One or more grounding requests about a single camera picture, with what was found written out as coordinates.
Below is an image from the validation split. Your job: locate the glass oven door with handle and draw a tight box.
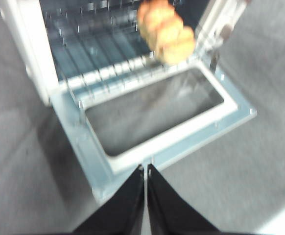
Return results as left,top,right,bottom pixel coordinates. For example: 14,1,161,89
48,60,257,204

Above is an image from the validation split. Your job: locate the golden brown bread loaf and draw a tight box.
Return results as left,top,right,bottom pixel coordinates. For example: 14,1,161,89
136,0,196,66

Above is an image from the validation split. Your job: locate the metal wire oven rack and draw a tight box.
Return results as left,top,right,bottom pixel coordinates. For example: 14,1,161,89
44,0,199,98

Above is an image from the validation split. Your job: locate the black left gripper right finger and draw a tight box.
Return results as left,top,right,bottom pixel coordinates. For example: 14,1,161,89
146,163,219,235

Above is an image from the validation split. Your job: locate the beige oven knob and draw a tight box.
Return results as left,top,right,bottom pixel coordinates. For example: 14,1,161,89
218,24,233,41

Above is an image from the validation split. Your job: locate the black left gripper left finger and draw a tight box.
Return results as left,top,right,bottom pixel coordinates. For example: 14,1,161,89
73,164,145,235

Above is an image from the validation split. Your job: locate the cream Toshiba toaster oven body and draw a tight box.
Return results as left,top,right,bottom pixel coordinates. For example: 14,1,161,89
0,0,252,106

